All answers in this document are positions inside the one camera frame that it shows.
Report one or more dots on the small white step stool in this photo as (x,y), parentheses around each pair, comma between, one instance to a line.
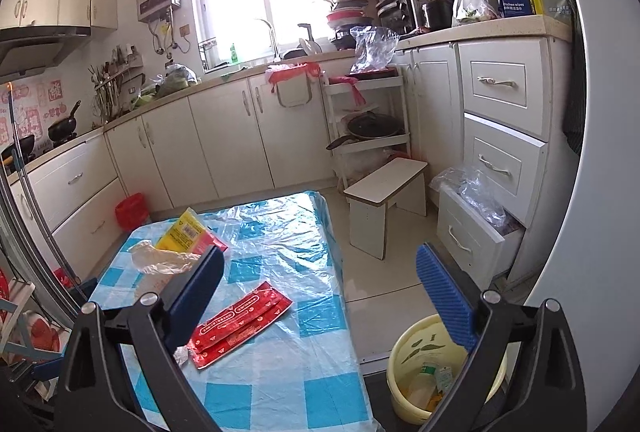
(401,183)

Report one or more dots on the clear plastic bag in drawer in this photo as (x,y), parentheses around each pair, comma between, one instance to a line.
(476,191)

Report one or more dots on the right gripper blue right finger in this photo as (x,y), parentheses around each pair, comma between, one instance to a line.
(446,291)

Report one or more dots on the mop pole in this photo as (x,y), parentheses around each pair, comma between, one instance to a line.
(32,203)

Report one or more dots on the red flat wrapper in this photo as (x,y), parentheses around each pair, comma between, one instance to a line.
(237,324)

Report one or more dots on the red floor trash bin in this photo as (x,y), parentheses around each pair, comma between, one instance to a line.
(132,212)

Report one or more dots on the yellow pink snack bag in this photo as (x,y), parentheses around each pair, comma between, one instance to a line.
(189,234)

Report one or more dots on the white refrigerator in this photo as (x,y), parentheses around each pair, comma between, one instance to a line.
(593,269)

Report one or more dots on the blue box on counter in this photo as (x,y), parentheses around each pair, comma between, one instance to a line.
(516,8)

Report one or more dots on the white storage rack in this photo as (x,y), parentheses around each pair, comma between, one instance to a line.
(345,97)

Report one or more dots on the black pan on rack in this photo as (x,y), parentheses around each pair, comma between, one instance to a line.
(368,126)

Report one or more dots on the open bottom drawer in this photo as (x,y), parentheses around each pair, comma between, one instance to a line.
(477,247)

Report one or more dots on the range hood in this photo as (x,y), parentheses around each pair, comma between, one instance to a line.
(28,51)

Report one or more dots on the crumpled white plastic bag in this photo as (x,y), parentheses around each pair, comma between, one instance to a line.
(149,260)

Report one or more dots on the red bag hanging bin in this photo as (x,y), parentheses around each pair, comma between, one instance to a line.
(292,83)

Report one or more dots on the clear plastic bag on rack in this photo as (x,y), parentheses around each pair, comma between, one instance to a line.
(375,48)

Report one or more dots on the black wok on stove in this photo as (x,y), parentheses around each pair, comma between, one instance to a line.
(65,127)

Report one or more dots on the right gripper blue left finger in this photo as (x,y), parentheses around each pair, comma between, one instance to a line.
(186,297)

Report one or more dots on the yellow plastic trash bucket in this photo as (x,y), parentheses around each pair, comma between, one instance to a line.
(423,366)

